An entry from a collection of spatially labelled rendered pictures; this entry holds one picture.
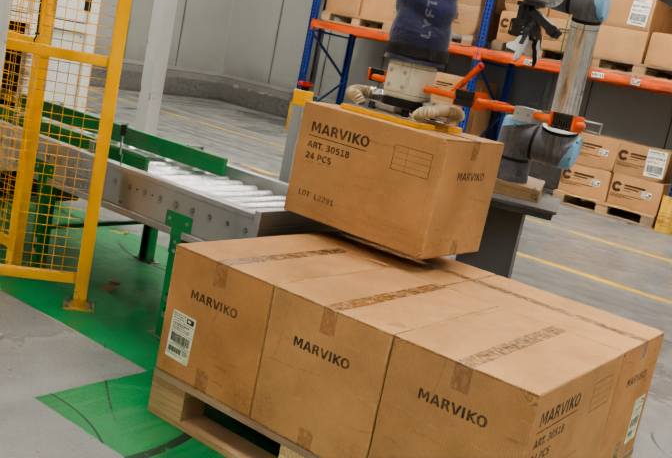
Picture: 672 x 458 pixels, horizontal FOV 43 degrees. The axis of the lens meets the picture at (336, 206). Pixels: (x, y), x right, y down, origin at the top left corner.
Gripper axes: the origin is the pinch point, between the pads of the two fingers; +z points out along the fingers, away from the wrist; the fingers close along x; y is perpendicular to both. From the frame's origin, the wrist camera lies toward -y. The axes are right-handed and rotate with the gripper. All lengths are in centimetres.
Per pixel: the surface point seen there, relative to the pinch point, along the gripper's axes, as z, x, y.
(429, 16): -9.7, 8.3, 34.5
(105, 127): 54, 45, 145
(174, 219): 81, 35, 109
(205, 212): 74, 34, 94
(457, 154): 32.3, 12.9, 9.8
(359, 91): 20, 10, 55
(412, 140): 31.0, 20.5, 22.8
